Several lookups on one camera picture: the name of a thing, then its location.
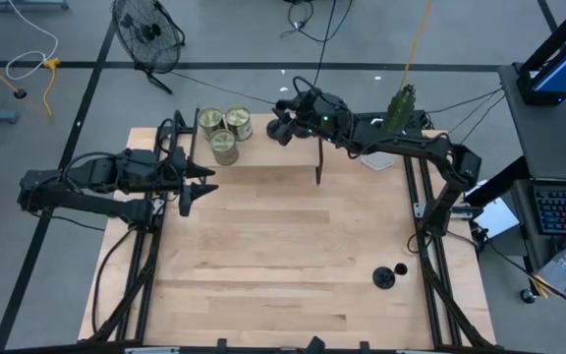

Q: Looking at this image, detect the black floor cable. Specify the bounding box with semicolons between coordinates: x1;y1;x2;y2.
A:
483;240;566;319

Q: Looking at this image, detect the black monitor stand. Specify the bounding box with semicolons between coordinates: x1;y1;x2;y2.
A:
514;0;566;105

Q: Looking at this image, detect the keyboard with coloured backlight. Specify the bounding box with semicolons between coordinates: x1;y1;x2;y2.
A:
532;188;566;236

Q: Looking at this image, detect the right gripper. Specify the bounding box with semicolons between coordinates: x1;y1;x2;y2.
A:
275;87;322;148

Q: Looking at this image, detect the yellow hanging cable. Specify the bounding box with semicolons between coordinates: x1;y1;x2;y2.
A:
398;0;434;90

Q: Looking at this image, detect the grey pouch with orange logo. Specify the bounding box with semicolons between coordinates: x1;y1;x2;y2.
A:
533;240;566;292

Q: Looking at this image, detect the white paper sheet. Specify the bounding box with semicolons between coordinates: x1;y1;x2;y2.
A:
473;195;521;240

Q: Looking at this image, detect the ribbed metal tin can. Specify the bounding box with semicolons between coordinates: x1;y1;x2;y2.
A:
223;104;254;143
208;128;240;167
197;106;227;142

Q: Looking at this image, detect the white hexagonal plant pot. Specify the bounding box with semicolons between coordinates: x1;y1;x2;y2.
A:
360;116;397;172

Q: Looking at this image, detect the yellow cable with plug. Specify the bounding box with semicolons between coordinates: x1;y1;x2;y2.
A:
41;57;62;119

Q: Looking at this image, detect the white floor cable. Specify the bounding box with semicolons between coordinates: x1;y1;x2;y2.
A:
5;0;60;83

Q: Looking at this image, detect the black metal candlestick holder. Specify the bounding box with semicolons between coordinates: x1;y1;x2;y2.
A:
266;116;290;145
371;262;409;290

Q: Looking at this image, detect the black floor fan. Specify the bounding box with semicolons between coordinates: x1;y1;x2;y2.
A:
109;0;187;96

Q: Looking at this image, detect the wooden shelf with black legs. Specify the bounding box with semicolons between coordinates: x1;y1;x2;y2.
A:
188;106;324;186

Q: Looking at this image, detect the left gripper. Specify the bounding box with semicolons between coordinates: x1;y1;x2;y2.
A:
162;147;219;217

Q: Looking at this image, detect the grey equipment cart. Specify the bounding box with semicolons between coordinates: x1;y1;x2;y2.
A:
497;63;566;296

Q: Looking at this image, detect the black metal rig frame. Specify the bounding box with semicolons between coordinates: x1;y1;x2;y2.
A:
79;108;499;354

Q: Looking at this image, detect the thin black cable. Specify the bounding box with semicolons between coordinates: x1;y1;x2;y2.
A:
424;88;504;115

